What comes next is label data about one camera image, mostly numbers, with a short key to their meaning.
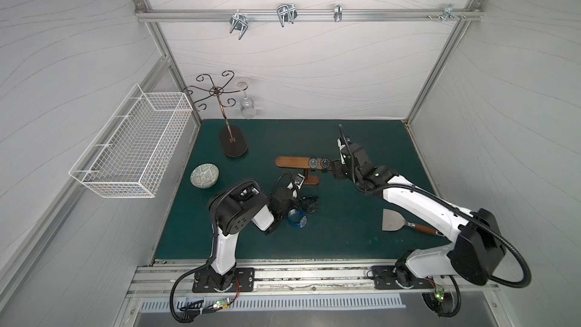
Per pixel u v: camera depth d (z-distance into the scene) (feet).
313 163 2.82
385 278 2.40
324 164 2.84
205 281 2.39
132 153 2.26
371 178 1.93
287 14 2.51
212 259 1.95
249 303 2.09
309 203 2.81
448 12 2.51
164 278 2.47
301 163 2.83
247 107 3.21
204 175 3.22
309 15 2.58
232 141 3.65
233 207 1.71
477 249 1.35
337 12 2.58
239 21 2.51
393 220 2.86
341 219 2.95
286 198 2.42
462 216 1.45
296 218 2.84
